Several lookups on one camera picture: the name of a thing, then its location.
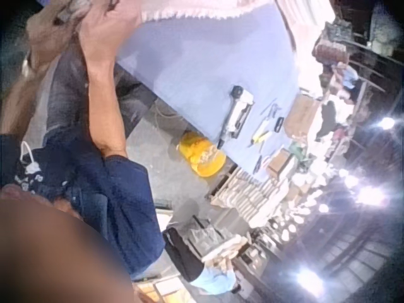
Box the cluttered shelf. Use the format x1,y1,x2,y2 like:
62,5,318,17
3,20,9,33
311,14,391,160

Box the green tool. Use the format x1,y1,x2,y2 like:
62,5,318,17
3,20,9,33
289,141,309,165

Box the yellow-handled hand tool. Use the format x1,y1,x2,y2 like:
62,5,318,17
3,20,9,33
247,118,276,148

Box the silver wrist watch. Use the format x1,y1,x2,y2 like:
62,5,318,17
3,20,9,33
20,52,35,78

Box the wooden frame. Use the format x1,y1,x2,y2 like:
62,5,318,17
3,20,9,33
134,275,193,303

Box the white pneumatic staple gun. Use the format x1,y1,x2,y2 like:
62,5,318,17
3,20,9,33
217,85,255,150

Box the large cardboard box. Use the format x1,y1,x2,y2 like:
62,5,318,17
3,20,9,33
283,93,323,140

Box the heap of white round pieces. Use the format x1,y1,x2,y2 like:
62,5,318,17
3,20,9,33
268,151,351,242

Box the grey hand tool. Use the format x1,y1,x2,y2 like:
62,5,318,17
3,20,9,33
52,0,95,23

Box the small brown box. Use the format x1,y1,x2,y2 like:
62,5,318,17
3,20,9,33
266,147,297,178

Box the person's legs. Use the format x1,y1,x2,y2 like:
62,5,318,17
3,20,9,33
23,42,157,141

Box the yellow hard hat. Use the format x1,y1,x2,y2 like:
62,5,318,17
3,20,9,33
178,131,227,177

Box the pink fringed cloth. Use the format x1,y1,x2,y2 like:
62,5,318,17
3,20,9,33
138,0,276,23

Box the dark slim hand tool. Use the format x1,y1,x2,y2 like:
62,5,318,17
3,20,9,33
253,154,270,175

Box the person's left hand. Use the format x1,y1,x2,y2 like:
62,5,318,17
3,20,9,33
25,2,83,64

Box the person's right hand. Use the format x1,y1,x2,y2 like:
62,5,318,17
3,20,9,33
78,0,143,66

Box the scissors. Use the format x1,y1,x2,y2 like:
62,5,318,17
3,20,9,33
259,97,282,120

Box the blue table cover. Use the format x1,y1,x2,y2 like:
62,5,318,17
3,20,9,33
115,4,318,186

